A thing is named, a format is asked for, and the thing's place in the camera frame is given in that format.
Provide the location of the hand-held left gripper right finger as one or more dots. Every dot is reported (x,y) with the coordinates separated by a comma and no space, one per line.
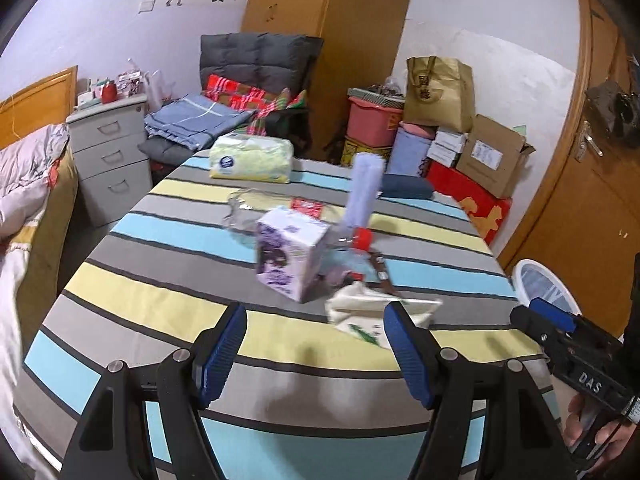
(407,355)

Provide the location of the navy glasses case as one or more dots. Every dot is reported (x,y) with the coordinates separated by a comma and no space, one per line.
(405,187)

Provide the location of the blue folded blanket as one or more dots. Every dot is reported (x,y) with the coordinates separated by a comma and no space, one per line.
(195,120)

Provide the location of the wooden wardrobe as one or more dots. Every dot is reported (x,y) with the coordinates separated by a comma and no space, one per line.
(325,35)

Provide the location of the wooden door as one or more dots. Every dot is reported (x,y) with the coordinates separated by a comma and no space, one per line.
(590,185)

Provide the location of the pink cloth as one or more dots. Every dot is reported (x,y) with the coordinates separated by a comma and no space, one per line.
(417,130)

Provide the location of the red plaid cloth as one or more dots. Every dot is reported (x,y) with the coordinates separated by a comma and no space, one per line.
(240,97)

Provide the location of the yellow patterned box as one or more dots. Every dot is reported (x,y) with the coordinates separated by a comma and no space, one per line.
(360,152)

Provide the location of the small white box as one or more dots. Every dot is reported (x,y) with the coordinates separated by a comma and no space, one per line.
(445,155)
(450,137)

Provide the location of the person's right hand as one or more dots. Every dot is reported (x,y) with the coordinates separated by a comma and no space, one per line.
(607,440)

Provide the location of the purple milk carton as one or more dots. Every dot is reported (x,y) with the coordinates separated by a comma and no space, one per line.
(290,255)

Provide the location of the grey drawer cabinet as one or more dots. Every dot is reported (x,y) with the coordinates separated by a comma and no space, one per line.
(110,160)

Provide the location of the light blue container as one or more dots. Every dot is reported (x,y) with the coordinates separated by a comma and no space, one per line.
(407,152)

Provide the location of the yellow-green tissue pack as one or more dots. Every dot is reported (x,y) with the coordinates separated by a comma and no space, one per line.
(252,157)

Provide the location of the open cardboard box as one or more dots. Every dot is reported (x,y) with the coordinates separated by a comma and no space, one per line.
(492,157)

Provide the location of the dark hanging bag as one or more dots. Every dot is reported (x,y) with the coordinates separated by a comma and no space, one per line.
(612,110)

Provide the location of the white plastic bag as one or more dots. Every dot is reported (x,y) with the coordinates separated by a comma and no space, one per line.
(160,90)

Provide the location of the grey cushioned chair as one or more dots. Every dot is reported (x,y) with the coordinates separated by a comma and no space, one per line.
(260,57)

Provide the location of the beige cloth pouch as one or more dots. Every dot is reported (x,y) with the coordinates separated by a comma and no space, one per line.
(370,310)

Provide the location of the white wall switch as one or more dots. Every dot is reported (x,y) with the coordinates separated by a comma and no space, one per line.
(145,6)

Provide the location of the wooden bed headboard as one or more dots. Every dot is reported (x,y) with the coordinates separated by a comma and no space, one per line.
(37,105)

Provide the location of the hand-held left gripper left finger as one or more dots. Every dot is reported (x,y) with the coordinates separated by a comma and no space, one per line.
(222,355)

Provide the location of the brown paper bag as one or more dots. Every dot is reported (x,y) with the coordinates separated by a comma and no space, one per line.
(440,92)

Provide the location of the pink plastic storage box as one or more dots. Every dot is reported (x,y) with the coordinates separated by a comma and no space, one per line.
(375,117)

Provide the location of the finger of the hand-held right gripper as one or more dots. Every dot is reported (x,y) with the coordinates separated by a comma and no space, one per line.
(530,322)
(550,310)

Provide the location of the flat patterned box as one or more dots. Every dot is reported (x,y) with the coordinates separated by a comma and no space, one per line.
(372,95)

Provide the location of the small red jar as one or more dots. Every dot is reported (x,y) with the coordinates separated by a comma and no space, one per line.
(109,92)

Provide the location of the red gift box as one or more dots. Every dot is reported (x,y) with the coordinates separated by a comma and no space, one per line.
(470,202)

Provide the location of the light patterned quilt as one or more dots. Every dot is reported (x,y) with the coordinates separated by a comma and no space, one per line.
(25,200)

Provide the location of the clear plastic bag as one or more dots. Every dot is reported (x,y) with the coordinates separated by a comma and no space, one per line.
(242,210)

